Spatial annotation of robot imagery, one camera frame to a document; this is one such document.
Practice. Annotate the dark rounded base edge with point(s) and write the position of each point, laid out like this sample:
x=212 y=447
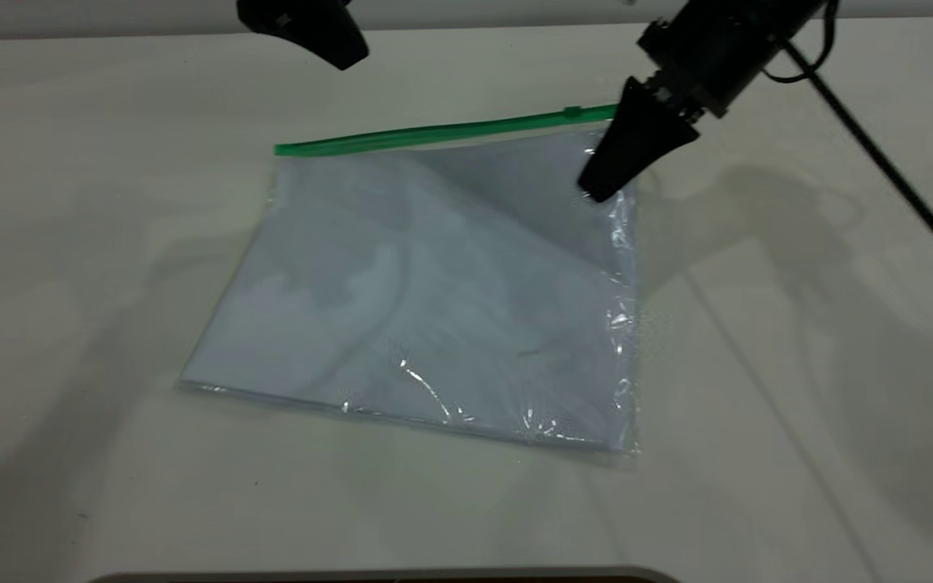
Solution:
x=385 y=576

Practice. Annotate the clear zip bag green strip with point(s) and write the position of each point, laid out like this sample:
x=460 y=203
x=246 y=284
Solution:
x=434 y=308

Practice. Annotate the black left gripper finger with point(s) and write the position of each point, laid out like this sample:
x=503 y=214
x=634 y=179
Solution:
x=280 y=18
x=337 y=28

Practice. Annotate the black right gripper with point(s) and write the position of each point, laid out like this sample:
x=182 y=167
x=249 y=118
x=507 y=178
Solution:
x=717 y=48

